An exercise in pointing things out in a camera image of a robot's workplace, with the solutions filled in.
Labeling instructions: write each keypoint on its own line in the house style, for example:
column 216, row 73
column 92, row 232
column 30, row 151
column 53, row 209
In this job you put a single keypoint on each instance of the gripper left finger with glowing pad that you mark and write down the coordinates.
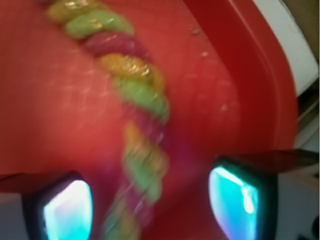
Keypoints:
column 45, row 206

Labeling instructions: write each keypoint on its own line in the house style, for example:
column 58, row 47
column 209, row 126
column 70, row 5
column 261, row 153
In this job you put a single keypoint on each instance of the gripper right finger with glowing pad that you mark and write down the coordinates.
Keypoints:
column 272, row 195

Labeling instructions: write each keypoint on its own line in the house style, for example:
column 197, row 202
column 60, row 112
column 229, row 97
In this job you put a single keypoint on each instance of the red plastic tray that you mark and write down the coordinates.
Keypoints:
column 228, row 81

